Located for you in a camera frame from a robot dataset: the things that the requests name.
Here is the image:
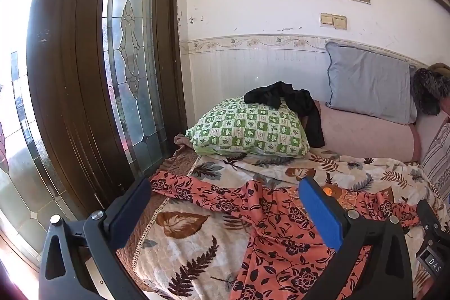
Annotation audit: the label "leaf print blanket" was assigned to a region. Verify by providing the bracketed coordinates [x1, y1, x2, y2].
[135, 145, 450, 300]

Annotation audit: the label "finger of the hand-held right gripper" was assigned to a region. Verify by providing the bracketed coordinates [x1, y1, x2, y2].
[417, 200, 444, 244]

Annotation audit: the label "brown door with stained glass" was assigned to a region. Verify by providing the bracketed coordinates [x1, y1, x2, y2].
[26, 0, 187, 216]
[0, 50, 80, 272]

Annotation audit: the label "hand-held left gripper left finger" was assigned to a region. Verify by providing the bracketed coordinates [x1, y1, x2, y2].
[38, 176, 152, 300]

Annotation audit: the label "orange floral pants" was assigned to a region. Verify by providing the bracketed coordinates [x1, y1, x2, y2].
[149, 170, 422, 300]

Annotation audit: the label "pink quilted cushion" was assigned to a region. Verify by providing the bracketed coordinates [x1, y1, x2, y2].
[313, 100, 422, 163]

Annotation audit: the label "grey furry cushion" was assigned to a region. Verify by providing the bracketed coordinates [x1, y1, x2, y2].
[411, 63, 450, 116]

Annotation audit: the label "black garment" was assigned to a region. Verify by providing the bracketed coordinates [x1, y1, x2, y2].
[243, 81, 326, 148]

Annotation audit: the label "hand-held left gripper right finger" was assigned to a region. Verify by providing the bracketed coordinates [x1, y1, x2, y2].
[299, 175, 415, 300]

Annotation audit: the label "grey pillow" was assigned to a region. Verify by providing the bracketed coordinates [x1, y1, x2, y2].
[325, 41, 419, 125]

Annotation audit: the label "striped cloth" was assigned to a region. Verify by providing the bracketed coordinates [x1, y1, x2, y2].
[420, 122, 450, 206]

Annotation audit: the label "green checkered pillow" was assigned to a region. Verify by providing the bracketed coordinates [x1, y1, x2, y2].
[184, 96, 310, 158]

